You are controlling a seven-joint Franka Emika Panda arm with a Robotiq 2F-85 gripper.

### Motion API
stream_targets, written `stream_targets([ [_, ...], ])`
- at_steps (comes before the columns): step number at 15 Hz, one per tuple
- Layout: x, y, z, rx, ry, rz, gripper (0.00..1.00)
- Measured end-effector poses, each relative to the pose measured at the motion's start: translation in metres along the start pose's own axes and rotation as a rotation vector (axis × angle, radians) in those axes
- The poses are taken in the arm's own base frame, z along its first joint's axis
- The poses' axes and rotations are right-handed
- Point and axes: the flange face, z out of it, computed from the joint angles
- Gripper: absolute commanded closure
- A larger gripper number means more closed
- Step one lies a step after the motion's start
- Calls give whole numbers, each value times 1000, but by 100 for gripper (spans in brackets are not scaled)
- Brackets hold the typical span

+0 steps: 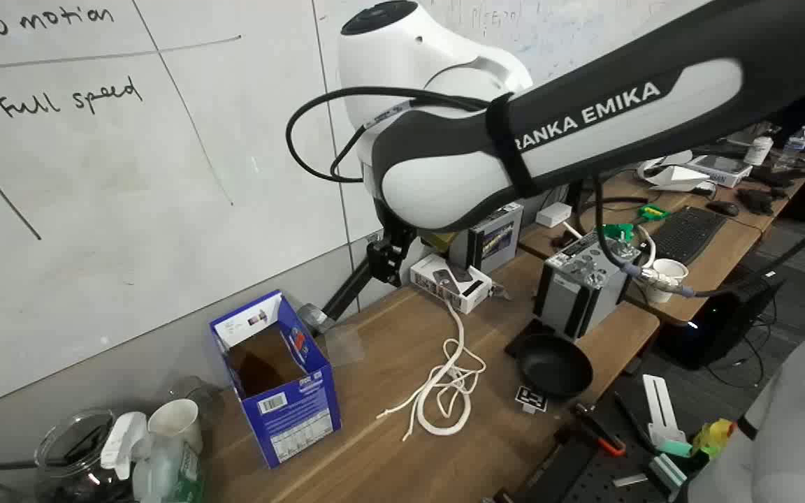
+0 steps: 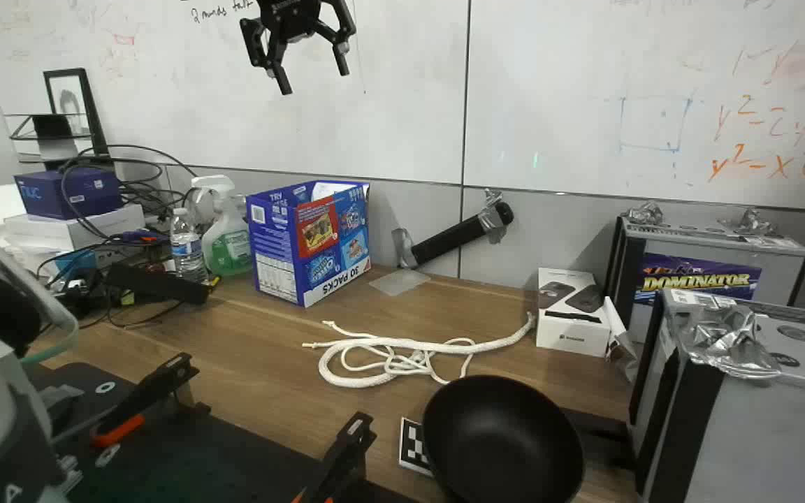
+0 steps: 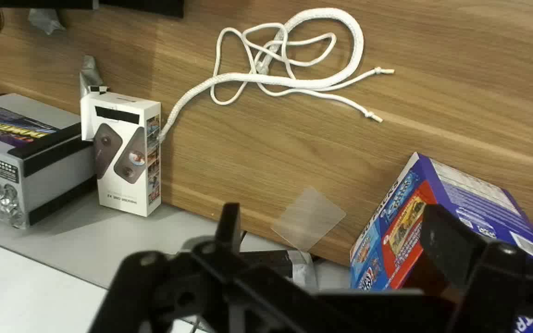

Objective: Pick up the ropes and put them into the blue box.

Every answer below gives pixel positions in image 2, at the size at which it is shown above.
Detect green spray bottle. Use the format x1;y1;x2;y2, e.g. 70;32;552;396
189;173;256;279

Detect black cylindrical bar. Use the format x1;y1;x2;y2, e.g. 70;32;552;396
408;198;517;272

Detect grey case with Dominator label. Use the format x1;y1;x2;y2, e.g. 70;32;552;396
605;210;805;353

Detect small dark blue box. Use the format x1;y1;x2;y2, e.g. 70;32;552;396
15;164;124;220

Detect white flat box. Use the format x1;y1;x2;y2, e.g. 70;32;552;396
0;201;149;264

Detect small crumpled aluminium foil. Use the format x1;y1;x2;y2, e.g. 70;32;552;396
623;205;669;231
718;208;781;240

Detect white product box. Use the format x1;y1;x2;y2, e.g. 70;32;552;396
534;265;632;360

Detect black power strip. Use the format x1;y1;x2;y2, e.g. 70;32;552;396
105;261;222;307

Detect black clamp orange handle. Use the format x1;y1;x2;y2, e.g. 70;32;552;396
91;350;203;455
295;410;381;503

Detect large crumpled aluminium foil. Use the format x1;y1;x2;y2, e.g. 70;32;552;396
665;287;790;387

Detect thick white braided rope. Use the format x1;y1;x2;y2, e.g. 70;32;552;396
300;311;537;391

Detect whiteboard with orange formulas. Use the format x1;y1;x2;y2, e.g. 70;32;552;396
464;0;805;216

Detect grey metal bracket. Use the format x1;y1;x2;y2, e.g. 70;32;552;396
390;226;421;273

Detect clear plastic water bottle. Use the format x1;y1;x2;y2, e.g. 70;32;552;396
169;205;208;283

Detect black looped cable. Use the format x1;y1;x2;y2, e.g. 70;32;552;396
54;139;203;247

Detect large grey metal case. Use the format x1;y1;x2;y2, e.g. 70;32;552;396
629;287;805;503

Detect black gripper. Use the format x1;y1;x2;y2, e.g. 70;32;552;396
239;0;360;97

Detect black frying pan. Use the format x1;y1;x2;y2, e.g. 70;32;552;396
421;371;636;503

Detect black picture frame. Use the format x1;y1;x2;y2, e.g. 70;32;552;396
43;64;112;156

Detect clear plastic sheet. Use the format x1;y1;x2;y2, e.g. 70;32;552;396
366;265;430;303

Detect black white fiducial tag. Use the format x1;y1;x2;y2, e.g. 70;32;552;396
394;414;439;482

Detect blue cardboard snack box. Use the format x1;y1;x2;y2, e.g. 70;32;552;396
247;178;374;311

